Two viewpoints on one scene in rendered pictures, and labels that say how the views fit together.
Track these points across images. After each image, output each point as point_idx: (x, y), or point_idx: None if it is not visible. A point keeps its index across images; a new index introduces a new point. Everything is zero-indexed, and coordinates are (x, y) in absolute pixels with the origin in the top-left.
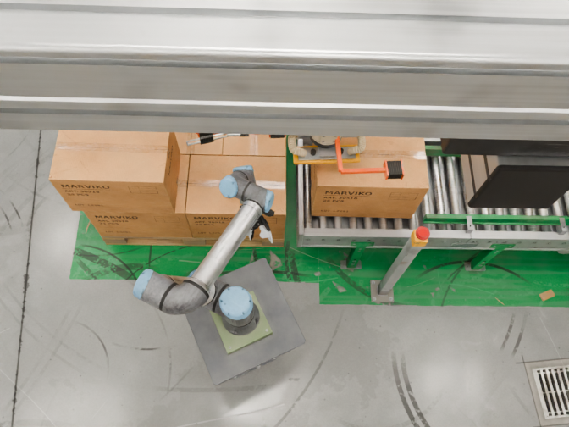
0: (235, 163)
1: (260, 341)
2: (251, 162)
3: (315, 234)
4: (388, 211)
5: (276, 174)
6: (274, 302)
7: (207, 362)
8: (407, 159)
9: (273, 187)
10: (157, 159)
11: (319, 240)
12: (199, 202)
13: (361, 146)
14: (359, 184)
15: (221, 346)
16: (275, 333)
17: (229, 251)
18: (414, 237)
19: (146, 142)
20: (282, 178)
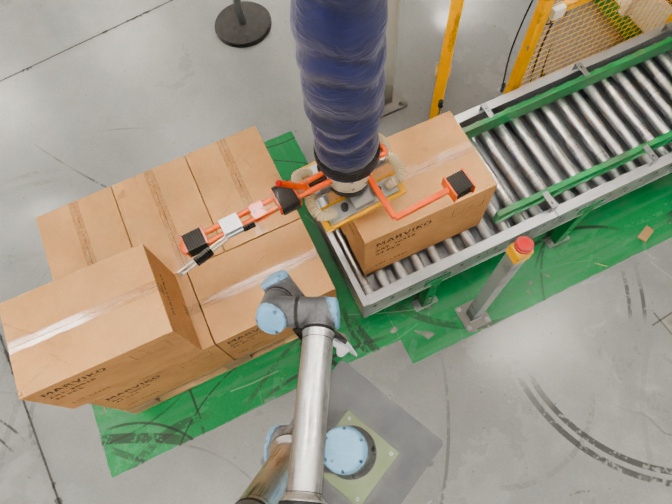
0: (245, 253)
1: (388, 469)
2: (263, 244)
3: (382, 296)
4: (452, 229)
5: (300, 245)
6: (381, 411)
7: None
8: (454, 160)
9: (304, 262)
10: (150, 304)
11: (388, 299)
12: (225, 323)
13: (400, 172)
14: (414, 217)
15: (344, 500)
16: (402, 450)
17: (320, 419)
18: (515, 254)
19: (125, 289)
20: (309, 246)
